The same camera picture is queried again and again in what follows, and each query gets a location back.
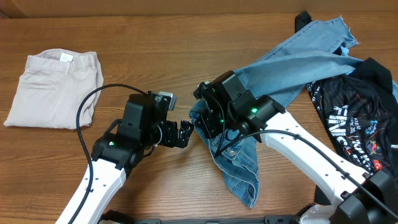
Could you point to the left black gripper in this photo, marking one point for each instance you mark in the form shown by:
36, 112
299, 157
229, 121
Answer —
171, 140

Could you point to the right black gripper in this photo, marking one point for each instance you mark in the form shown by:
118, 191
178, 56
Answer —
205, 120

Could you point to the light blue denim jeans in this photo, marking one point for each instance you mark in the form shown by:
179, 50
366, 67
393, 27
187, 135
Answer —
307, 56

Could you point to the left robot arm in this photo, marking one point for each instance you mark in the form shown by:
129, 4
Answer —
118, 151

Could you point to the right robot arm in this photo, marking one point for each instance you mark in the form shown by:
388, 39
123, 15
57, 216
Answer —
355, 195

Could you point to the black garment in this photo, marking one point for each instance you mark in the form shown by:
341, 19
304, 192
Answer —
301, 20

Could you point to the folded beige trousers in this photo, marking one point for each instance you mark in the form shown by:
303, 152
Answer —
52, 87

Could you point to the light blue cloth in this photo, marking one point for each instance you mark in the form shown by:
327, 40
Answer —
342, 50

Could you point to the black printed t-shirt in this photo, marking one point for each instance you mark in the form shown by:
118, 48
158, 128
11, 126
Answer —
359, 113

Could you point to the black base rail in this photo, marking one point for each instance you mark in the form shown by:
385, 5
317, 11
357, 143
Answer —
114, 217

